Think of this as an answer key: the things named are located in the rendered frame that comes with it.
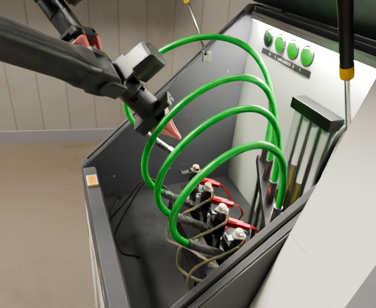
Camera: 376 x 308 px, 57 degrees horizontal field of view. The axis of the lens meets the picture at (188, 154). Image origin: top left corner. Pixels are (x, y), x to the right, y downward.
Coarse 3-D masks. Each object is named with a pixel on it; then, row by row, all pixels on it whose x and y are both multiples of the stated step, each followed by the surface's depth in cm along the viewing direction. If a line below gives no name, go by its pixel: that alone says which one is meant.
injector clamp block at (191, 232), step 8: (168, 208) 98; (184, 208) 94; (208, 216) 92; (176, 224) 93; (184, 224) 89; (208, 224) 89; (184, 232) 87; (192, 232) 86; (200, 232) 87; (200, 240) 84; (208, 240) 89; (184, 248) 88; (224, 248) 83; (184, 256) 89; (192, 256) 83; (208, 256) 80; (184, 264) 90; (192, 264) 84; (208, 264) 78; (216, 264) 78; (200, 272) 79; (208, 272) 76; (192, 280) 85
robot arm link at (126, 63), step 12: (144, 48) 67; (120, 60) 69; (132, 60) 68; (144, 60) 67; (156, 60) 68; (120, 72) 69; (132, 72) 68; (144, 72) 70; (156, 72) 71; (108, 84) 64; (120, 84) 67; (108, 96) 68
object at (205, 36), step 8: (176, 40) 79; (184, 40) 79; (192, 40) 79; (200, 40) 79; (224, 40) 78; (232, 40) 78; (240, 40) 79; (160, 48) 80; (168, 48) 80; (248, 48) 79; (256, 56) 80; (264, 64) 81; (264, 72) 82; (272, 88) 84; (128, 112) 88
